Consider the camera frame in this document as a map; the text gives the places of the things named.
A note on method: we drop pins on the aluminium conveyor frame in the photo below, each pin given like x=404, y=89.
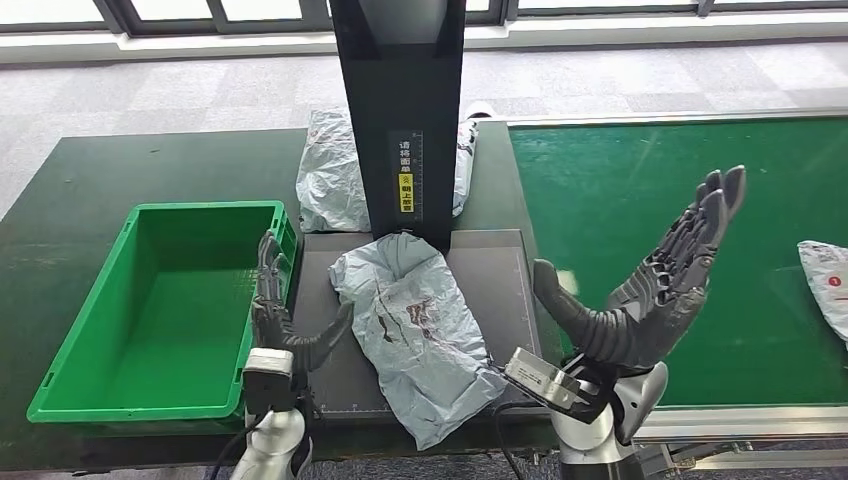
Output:
x=762, y=424

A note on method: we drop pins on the white conveyor roller end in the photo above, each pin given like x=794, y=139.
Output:
x=478, y=110

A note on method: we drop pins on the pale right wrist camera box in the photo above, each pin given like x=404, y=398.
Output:
x=543, y=378

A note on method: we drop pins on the black yellow label strip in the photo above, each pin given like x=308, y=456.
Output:
x=405, y=192

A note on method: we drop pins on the black window frame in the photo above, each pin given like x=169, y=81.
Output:
x=166, y=26

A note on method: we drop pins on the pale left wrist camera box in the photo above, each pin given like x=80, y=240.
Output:
x=268, y=381

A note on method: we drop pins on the grey-blue parcel dark red print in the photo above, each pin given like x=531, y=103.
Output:
x=417, y=344

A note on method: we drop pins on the crumpled grey parcel bag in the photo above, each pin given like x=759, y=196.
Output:
x=331, y=179

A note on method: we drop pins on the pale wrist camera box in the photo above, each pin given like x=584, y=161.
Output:
x=543, y=378
x=268, y=381

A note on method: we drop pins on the black inbound scanner machine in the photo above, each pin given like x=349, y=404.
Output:
x=404, y=79

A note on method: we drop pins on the green plastic crate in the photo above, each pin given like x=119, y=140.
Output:
x=166, y=318

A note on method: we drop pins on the white parcel with QR codes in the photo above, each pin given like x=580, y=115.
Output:
x=828, y=278

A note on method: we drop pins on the green conveyor belt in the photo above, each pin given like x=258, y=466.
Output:
x=629, y=199

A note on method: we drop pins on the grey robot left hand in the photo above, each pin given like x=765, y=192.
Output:
x=272, y=324

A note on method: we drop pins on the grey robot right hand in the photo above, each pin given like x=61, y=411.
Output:
x=649, y=318

